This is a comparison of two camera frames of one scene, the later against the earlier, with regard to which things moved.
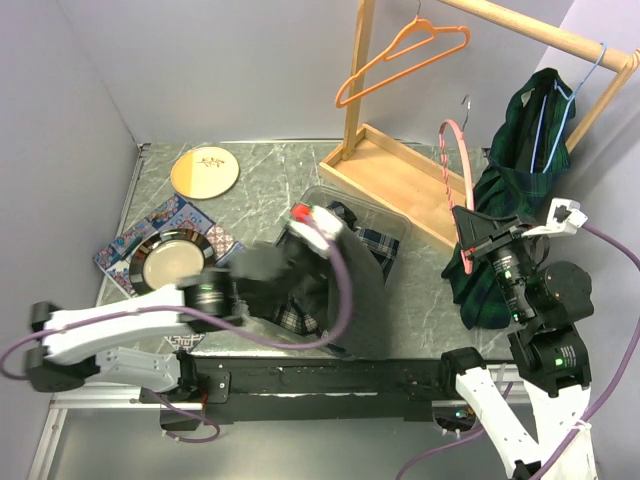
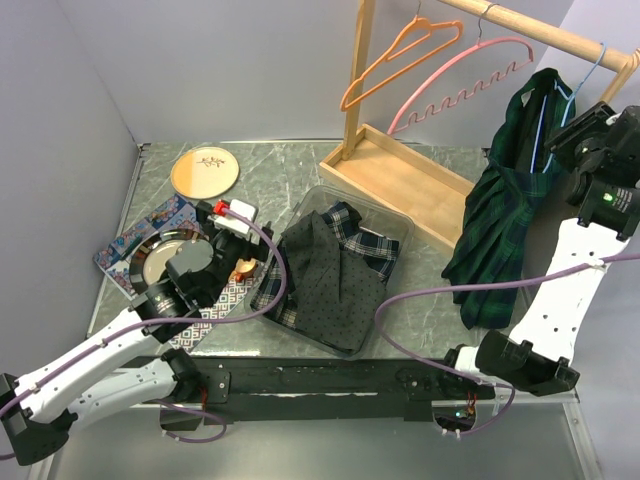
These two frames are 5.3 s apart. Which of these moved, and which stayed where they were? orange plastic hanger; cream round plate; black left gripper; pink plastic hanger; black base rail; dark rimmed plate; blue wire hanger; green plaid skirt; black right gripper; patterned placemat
Moved: black right gripper; black left gripper; orange plastic hanger; pink plastic hanger
Stayed: black base rail; green plaid skirt; dark rimmed plate; cream round plate; patterned placemat; blue wire hanger
